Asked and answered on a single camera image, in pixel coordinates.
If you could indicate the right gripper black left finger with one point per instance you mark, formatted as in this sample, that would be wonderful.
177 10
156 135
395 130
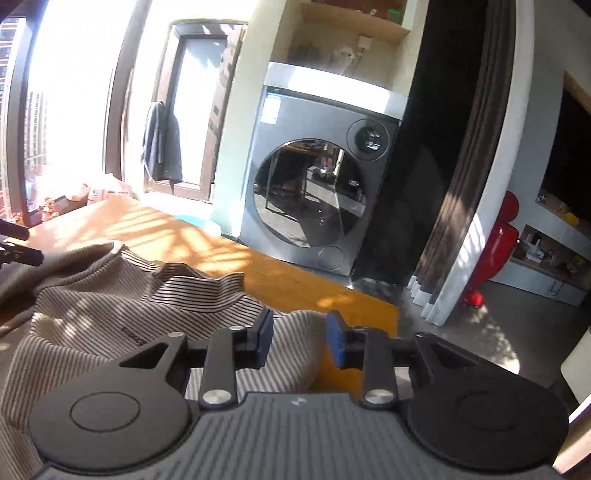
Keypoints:
229 350

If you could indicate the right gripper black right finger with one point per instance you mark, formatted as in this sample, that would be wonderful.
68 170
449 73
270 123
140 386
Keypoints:
372 352

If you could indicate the striped beige sweater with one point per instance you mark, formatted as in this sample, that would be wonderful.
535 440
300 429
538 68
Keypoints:
82 308

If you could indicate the dark folding door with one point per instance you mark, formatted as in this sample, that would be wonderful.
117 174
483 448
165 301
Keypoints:
445 148

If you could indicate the dark blue hanging towel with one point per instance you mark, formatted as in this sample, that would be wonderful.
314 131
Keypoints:
161 156

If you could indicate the grey front-load washing machine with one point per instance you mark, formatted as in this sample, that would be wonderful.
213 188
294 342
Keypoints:
316 168

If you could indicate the wooden wall shelf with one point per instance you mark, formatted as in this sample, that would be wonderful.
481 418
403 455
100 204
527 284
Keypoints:
353 21

